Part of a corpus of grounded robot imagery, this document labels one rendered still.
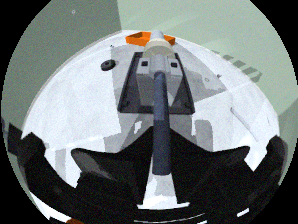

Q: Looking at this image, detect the orange open tray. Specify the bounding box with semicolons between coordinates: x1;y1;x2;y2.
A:
125;31;176;47

